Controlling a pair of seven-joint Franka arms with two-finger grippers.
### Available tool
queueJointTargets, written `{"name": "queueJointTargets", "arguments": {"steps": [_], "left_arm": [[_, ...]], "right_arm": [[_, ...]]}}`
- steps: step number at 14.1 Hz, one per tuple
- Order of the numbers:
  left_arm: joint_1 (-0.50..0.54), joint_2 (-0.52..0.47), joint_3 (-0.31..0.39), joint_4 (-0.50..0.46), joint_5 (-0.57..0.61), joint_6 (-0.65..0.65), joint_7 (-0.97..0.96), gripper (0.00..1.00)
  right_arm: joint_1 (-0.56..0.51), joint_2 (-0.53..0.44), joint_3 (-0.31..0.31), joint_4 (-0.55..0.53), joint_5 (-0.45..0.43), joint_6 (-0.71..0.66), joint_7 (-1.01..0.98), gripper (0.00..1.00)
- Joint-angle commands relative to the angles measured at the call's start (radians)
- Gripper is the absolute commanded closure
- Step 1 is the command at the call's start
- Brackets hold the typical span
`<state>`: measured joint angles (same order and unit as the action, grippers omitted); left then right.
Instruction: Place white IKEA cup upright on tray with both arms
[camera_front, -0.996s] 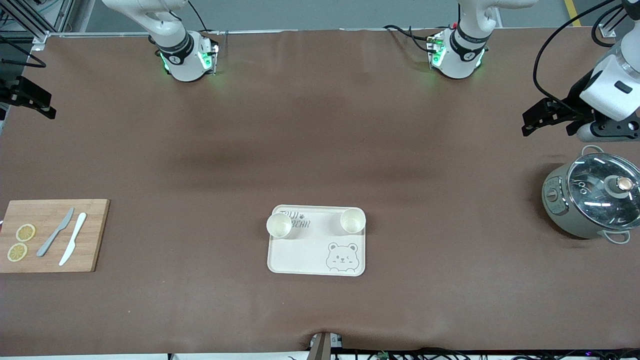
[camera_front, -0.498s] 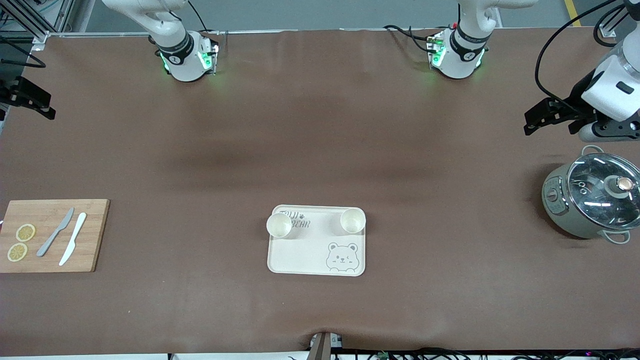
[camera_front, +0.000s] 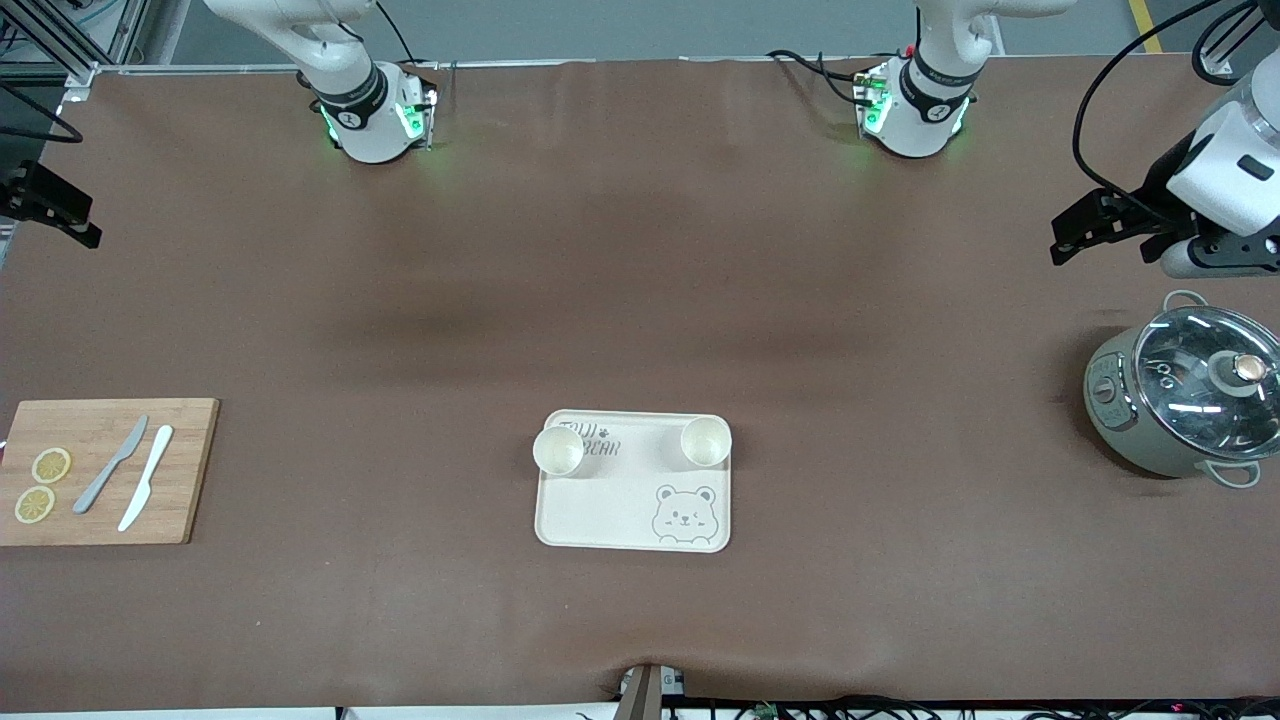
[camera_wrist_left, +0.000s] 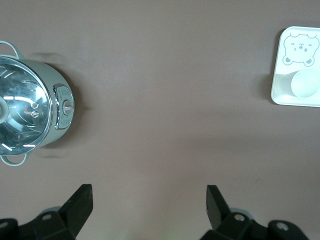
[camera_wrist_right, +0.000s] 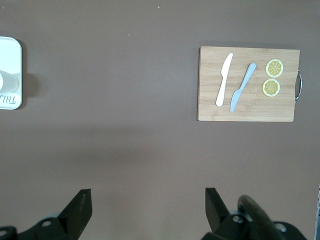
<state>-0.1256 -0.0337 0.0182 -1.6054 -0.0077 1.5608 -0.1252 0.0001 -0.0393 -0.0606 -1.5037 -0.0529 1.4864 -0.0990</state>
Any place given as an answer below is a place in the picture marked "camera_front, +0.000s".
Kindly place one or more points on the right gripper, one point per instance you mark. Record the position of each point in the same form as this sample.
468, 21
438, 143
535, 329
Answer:
32, 192

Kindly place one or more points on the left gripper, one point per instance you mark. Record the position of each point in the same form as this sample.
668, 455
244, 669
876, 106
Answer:
1160, 190

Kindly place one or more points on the cream paper cup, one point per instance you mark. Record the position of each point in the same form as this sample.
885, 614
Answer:
706, 442

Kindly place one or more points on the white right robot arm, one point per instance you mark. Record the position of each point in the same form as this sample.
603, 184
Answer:
340, 60

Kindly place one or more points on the beige bear print tray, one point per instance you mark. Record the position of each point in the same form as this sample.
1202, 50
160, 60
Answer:
610, 510

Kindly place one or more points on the glass pot lid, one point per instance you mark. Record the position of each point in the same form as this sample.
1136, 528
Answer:
1190, 380

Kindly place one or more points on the grey electric cooking pot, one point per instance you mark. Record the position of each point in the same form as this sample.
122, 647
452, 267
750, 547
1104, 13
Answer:
1110, 420

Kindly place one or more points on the yellow lemon slice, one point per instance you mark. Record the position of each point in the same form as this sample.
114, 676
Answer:
35, 504
51, 465

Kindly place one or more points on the grey plastic knife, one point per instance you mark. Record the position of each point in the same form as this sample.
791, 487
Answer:
110, 465

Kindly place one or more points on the white plastic knife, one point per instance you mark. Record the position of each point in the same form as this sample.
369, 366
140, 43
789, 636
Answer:
146, 478

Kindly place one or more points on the bamboo cutting board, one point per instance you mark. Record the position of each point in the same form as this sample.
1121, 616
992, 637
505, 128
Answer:
190, 470

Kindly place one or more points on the aluminium frame profile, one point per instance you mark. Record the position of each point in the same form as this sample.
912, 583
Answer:
1215, 65
80, 55

